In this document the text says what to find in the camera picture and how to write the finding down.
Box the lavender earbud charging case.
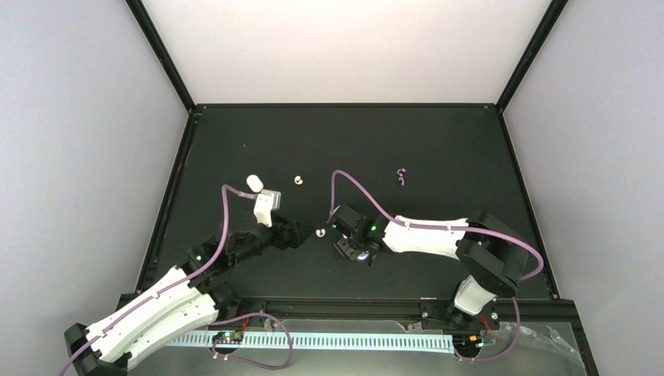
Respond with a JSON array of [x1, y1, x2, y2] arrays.
[[353, 251, 371, 262]]

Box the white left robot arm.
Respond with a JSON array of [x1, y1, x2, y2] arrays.
[[64, 215, 315, 375]]

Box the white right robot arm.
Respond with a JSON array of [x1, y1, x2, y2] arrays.
[[328, 205, 530, 329]]

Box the white oval charging case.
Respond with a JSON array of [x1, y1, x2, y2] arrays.
[[246, 174, 264, 193]]

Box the small circuit board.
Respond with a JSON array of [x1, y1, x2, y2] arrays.
[[212, 331, 244, 345]]

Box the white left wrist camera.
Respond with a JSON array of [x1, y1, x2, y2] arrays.
[[253, 190, 281, 227]]

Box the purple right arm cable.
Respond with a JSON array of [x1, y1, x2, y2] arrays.
[[330, 169, 545, 281]]

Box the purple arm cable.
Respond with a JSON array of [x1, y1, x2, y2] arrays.
[[58, 184, 259, 376], [330, 169, 545, 281]]

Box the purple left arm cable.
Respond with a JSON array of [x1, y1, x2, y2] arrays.
[[58, 184, 259, 376]]

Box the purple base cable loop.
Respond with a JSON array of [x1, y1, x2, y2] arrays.
[[210, 312, 294, 371]]

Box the light blue slotted cable duct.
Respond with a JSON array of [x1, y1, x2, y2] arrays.
[[168, 331, 454, 354]]

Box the black frame rail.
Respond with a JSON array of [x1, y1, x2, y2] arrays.
[[218, 297, 580, 329]]

